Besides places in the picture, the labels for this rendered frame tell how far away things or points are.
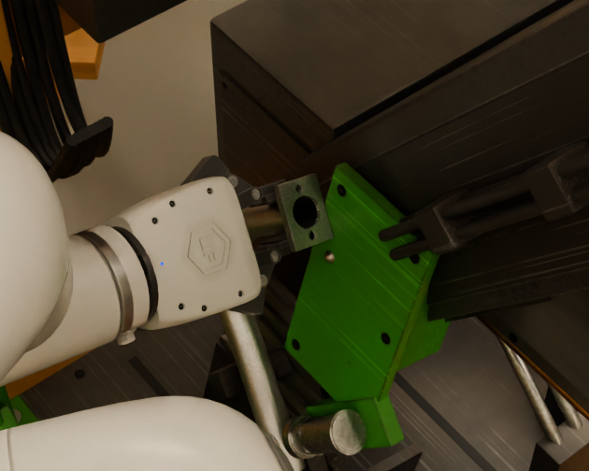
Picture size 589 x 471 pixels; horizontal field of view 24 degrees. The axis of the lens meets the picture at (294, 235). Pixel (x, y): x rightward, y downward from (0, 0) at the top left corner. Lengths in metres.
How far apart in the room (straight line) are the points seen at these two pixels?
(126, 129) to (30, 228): 2.33
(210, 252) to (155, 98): 1.94
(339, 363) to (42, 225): 0.60
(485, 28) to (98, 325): 0.48
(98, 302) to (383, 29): 0.42
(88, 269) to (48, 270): 0.39
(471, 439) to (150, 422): 0.88
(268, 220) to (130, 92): 1.88
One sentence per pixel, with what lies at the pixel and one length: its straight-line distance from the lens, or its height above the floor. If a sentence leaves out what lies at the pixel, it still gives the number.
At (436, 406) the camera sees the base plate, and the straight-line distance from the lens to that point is 1.39.
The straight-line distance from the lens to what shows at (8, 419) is 1.22.
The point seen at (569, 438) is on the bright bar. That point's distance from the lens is 1.26.
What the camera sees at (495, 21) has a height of 1.24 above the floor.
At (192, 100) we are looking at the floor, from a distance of 2.95.
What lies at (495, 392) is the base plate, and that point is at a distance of 1.41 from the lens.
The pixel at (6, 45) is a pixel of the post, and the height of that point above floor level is 1.29.
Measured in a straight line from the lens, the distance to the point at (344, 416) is 1.15.
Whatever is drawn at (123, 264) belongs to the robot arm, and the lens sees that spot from 0.98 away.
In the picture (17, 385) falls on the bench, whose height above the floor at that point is 0.88.
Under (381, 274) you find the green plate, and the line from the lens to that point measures 1.07.
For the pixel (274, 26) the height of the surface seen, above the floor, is 1.24.
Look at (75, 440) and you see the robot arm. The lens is 0.52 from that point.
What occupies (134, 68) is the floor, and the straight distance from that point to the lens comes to 3.03.
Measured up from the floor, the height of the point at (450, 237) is 1.34.
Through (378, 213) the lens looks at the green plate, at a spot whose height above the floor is 1.27.
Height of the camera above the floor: 2.07
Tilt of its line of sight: 50 degrees down
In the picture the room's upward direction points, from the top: straight up
